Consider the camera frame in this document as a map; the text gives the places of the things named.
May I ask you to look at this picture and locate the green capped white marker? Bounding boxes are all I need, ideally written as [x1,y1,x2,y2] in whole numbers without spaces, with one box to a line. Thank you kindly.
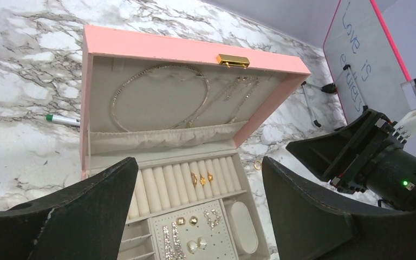
[45,114,80,127]

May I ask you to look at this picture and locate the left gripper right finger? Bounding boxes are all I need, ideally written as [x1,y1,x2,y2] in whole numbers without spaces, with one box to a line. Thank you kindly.
[262,157,416,259]

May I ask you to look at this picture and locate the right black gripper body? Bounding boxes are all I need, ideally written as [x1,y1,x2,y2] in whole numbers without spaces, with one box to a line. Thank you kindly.
[331,109,408,194]

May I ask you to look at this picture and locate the crystal drop earrings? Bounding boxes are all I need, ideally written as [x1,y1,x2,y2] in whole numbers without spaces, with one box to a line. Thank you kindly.
[162,222,186,260]

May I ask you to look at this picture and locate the silver chain necklace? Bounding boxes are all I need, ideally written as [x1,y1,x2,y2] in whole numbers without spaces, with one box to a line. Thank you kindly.
[110,63,261,133]

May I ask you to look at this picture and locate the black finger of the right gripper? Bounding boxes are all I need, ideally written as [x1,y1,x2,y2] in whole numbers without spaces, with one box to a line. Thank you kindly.
[286,114,373,181]

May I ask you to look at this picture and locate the gold stud earrings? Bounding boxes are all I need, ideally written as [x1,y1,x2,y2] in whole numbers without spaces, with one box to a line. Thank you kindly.
[175,216,198,226]

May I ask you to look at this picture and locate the pink jewelry box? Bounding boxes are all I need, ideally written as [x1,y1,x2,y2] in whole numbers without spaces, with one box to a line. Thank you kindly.
[80,25,310,259]

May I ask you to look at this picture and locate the beige watch pillow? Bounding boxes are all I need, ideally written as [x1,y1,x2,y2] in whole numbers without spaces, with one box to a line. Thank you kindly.
[225,201,259,255]

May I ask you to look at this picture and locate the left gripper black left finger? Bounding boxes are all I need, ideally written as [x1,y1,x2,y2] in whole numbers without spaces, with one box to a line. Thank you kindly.
[0,157,139,259]

